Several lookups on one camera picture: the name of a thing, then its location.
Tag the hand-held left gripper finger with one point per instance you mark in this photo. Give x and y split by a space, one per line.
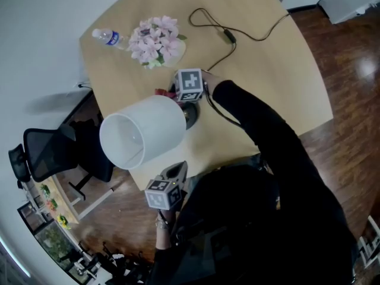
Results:
185 172
167 173

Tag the white leg wooden table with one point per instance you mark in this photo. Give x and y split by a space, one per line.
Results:
66 209

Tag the black mesh headrest office chair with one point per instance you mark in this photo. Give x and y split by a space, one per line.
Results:
59 153

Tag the pink cloth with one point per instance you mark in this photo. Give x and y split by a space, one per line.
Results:
164 93

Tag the yellow flower pot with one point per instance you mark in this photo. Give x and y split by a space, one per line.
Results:
63 222

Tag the black equipment pile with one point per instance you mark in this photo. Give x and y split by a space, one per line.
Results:
124 263

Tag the clear water bottle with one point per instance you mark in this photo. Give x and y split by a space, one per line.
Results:
111 38

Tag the person's right forearm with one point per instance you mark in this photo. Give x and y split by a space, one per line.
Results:
252 114

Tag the black chest harness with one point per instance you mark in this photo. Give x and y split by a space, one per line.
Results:
207 257

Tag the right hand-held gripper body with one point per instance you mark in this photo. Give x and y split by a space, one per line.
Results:
190 82

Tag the green plant pot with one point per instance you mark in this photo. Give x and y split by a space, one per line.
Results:
45 189

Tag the dark frame window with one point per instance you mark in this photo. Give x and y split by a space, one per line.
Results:
53 242

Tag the white table lamp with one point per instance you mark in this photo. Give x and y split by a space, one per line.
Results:
160 123

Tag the pink flowers in cream pot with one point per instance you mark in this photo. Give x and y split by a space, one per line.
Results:
154 40

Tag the red flower pot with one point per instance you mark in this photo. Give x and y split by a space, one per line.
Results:
52 205

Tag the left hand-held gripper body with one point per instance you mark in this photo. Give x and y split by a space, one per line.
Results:
161 194

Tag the person's black clothing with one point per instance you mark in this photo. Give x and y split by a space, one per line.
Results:
267 218

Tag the person's left forearm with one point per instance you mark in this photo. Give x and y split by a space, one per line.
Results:
163 239

